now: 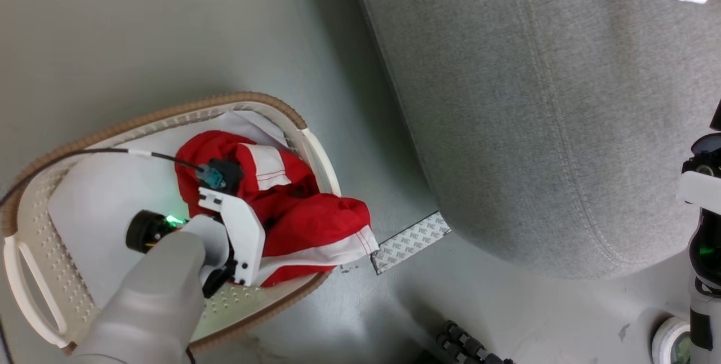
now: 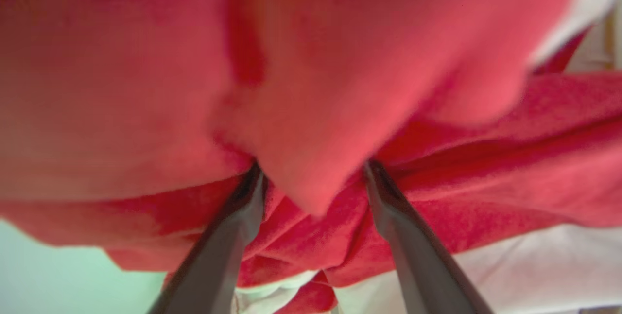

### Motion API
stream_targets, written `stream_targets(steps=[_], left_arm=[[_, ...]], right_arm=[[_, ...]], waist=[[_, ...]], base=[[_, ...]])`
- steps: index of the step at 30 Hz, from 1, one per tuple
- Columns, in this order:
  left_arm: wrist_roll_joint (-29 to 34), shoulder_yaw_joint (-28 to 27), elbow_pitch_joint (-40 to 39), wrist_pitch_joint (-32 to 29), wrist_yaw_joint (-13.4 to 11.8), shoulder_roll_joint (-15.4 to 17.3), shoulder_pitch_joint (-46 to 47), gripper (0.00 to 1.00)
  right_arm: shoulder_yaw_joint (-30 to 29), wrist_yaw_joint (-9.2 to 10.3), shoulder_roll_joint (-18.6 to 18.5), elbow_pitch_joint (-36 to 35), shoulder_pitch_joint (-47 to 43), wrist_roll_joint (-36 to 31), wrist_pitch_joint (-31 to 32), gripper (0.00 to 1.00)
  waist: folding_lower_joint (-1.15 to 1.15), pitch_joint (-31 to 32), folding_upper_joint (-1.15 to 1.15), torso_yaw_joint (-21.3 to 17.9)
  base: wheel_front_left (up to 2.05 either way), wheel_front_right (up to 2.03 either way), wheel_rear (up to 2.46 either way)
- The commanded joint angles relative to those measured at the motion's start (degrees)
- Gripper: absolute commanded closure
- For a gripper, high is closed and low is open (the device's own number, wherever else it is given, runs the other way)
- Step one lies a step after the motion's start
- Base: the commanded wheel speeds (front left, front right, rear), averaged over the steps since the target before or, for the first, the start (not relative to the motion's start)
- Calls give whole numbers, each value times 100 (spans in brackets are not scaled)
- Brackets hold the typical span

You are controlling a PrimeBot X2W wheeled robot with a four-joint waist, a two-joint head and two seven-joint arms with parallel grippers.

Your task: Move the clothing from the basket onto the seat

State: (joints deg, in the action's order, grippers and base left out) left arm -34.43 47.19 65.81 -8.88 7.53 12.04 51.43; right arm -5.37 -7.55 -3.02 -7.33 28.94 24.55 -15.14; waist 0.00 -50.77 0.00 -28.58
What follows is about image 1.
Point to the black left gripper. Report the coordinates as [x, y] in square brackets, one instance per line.
[211, 243]

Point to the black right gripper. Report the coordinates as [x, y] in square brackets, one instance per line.
[704, 155]

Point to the red garment with white trim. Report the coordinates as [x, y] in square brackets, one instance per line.
[304, 223]

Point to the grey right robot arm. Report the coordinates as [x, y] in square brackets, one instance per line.
[707, 274]

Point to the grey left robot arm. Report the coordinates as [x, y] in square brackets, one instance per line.
[152, 302]

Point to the grey fabric sofa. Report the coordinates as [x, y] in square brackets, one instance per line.
[563, 127]

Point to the plain white cloth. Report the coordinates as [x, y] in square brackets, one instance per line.
[101, 200]

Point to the white laundry basket brown rim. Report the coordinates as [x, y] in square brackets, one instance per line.
[34, 274]

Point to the patterned adhesive tape strip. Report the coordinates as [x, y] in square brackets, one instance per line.
[411, 242]

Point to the white tape roll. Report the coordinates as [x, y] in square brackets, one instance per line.
[670, 341]

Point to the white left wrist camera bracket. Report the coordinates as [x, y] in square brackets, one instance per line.
[245, 229]

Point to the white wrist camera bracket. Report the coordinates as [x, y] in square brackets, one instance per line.
[698, 189]
[245, 229]

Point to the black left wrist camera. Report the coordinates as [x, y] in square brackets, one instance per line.
[228, 175]

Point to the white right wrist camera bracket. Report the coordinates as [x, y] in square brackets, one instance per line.
[698, 189]

